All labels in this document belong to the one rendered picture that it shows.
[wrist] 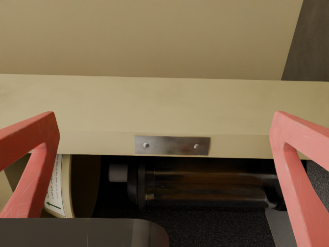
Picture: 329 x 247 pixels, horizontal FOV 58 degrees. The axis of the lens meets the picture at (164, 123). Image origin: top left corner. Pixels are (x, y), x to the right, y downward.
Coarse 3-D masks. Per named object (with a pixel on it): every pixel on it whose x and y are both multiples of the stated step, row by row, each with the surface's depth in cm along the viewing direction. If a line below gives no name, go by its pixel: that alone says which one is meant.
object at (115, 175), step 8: (128, 160) 41; (136, 160) 40; (112, 168) 43; (120, 168) 43; (128, 168) 40; (136, 168) 39; (112, 176) 42; (120, 176) 42; (128, 176) 40; (128, 184) 40; (128, 192) 41
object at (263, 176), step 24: (168, 168) 40; (192, 168) 40; (216, 168) 40; (240, 168) 40; (264, 168) 40; (144, 192) 39; (168, 192) 40; (192, 192) 40; (216, 192) 40; (240, 192) 40; (264, 192) 40
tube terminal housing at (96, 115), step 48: (0, 96) 32; (48, 96) 32; (96, 96) 32; (144, 96) 32; (192, 96) 33; (240, 96) 33; (288, 96) 33; (96, 144) 28; (240, 144) 28; (0, 192) 32
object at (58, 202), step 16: (64, 160) 35; (80, 160) 50; (96, 160) 52; (64, 176) 35; (80, 176) 50; (96, 176) 51; (48, 192) 36; (64, 192) 35; (80, 192) 48; (96, 192) 50; (48, 208) 38; (64, 208) 36; (80, 208) 46
